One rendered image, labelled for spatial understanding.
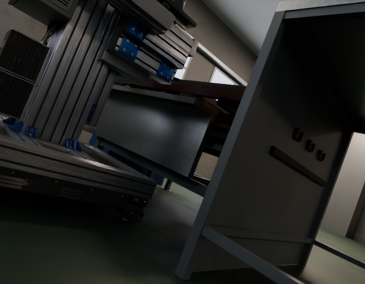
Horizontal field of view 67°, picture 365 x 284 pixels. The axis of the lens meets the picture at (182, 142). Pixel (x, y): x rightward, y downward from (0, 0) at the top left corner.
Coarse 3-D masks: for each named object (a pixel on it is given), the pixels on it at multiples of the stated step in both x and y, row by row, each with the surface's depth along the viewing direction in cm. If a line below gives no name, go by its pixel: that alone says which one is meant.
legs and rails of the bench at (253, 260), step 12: (288, 12) 98; (300, 12) 95; (312, 12) 92; (324, 12) 89; (336, 12) 86; (348, 12) 84; (360, 12) 82; (360, 132) 186; (204, 228) 94; (216, 240) 90; (228, 240) 88; (240, 252) 83; (252, 252) 84; (336, 252) 174; (252, 264) 80; (264, 264) 78; (360, 264) 164; (276, 276) 75; (288, 276) 74
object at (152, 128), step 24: (120, 96) 211; (120, 120) 201; (144, 120) 182; (168, 120) 167; (192, 120) 154; (120, 144) 192; (144, 144) 175; (168, 144) 161; (192, 144) 148; (192, 168) 145
